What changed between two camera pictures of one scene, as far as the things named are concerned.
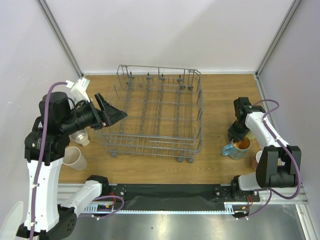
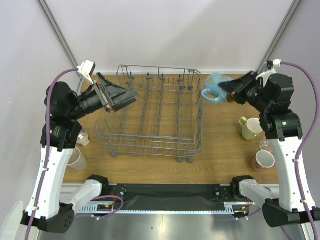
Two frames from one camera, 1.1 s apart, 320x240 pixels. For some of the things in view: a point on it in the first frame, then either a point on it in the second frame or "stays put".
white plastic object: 12,224 stays put
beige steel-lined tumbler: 80,136 stays put
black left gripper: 110,114 -> 120,97
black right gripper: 236,131 -> 242,90
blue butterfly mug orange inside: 237,149 -> 213,93
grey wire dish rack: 164,107 stays put
